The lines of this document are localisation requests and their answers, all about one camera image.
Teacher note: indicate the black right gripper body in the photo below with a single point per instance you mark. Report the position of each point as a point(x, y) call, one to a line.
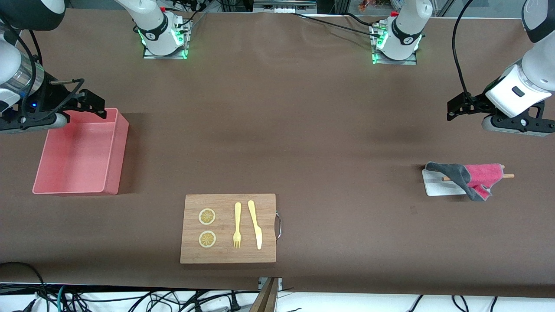
point(53, 97)

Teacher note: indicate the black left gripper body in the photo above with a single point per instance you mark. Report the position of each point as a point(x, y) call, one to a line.
point(477, 103)

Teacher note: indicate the pink and grey cloth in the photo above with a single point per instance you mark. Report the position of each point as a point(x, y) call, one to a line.
point(479, 175)

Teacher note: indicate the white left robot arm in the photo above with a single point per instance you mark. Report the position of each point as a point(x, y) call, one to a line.
point(407, 26)

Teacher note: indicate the pink plastic bin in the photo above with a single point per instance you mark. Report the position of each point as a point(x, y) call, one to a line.
point(78, 151)

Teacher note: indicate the white rack base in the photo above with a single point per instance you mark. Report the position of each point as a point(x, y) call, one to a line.
point(438, 188)

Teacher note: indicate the yellow lemon slice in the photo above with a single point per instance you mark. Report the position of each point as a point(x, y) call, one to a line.
point(207, 238)
point(207, 216)

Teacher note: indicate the yellow plastic fork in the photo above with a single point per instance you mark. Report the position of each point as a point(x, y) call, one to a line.
point(237, 216)

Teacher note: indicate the yellow plastic knife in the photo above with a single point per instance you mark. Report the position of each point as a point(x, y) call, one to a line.
point(256, 221)

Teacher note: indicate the wooden cutting board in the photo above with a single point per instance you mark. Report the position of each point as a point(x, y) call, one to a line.
point(227, 255)

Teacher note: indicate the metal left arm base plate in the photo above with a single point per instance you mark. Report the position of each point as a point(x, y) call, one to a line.
point(392, 62)

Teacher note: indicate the small metal bracket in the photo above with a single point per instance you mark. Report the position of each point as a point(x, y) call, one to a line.
point(279, 282)

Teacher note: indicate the brown wooden post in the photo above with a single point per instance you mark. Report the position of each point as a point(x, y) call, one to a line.
point(265, 301)

